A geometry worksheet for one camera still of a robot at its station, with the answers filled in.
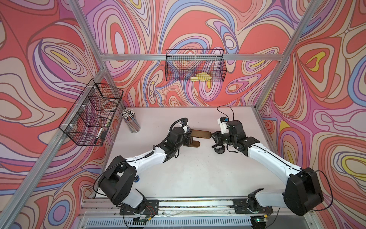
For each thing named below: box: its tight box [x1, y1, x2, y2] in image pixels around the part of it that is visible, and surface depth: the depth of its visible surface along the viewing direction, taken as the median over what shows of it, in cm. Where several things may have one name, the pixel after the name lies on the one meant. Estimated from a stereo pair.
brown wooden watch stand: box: [189, 129, 212, 148], surface depth 88 cm
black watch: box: [211, 143, 226, 155], surface depth 94 cm
